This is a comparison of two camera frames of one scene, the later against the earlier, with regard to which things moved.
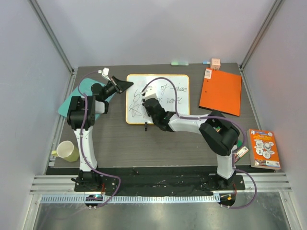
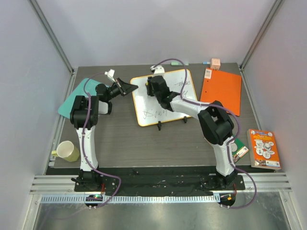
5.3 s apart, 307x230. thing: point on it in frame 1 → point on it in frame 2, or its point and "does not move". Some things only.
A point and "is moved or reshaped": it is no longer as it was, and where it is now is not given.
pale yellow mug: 65,149 does not move
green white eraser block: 179,63 does not move
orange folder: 221,92 does not move
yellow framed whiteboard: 164,90 is moved or reshaped
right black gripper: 148,113 → 149,86
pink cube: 215,63 does not move
